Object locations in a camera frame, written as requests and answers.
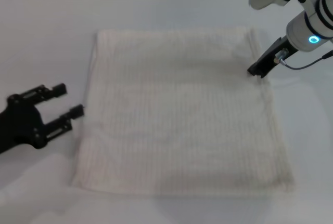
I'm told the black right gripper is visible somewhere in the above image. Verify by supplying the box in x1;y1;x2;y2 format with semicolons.
247;36;297;78

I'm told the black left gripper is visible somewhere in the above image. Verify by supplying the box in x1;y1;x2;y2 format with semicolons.
0;83;85;154

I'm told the white ribbed towel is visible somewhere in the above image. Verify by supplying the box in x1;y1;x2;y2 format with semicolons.
70;26;297;196

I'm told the right arm thin grey cable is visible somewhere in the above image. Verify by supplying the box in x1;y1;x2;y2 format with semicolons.
273;48;333;70

